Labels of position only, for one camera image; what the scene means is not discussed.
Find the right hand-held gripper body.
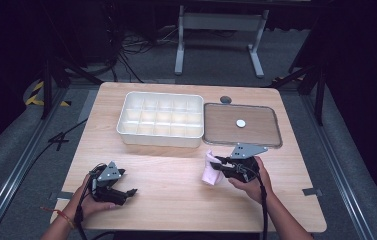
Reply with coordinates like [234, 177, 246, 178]
[218, 142, 269, 184]

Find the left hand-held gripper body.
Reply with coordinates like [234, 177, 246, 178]
[88, 161, 128, 206]

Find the person's left hand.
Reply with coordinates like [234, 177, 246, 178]
[71, 173, 118, 219]

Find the person's right hand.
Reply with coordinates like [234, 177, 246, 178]
[227, 156, 274, 205]

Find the clear lid with white knob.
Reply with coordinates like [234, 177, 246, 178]
[202, 102, 283, 150]

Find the grey tape strip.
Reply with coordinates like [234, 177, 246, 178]
[302, 187, 323, 197]
[55, 190, 75, 201]

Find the white divided storage box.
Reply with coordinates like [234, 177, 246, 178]
[116, 91, 205, 149]

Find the black tape cross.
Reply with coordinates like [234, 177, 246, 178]
[47, 131, 71, 152]

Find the black metal stand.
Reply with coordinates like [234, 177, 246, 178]
[39, 3, 105, 120]
[270, 59, 328, 127]

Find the yellow black hazard tape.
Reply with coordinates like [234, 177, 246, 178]
[24, 80, 73, 108]

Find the white metal stand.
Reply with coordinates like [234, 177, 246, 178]
[174, 4, 271, 80]

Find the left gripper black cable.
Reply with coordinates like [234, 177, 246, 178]
[74, 163, 108, 240]

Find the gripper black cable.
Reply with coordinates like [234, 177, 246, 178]
[237, 165, 270, 240]
[74, 163, 108, 240]

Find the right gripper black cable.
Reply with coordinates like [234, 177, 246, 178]
[237, 165, 270, 240]

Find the red string bracelet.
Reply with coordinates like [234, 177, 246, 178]
[40, 206, 76, 230]

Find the black floor cable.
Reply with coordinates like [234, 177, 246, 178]
[0, 117, 89, 240]

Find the aluminium floor rail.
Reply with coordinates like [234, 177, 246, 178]
[0, 87, 69, 240]
[299, 94, 375, 240]

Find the bundle of black cables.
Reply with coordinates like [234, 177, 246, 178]
[107, 1, 237, 84]

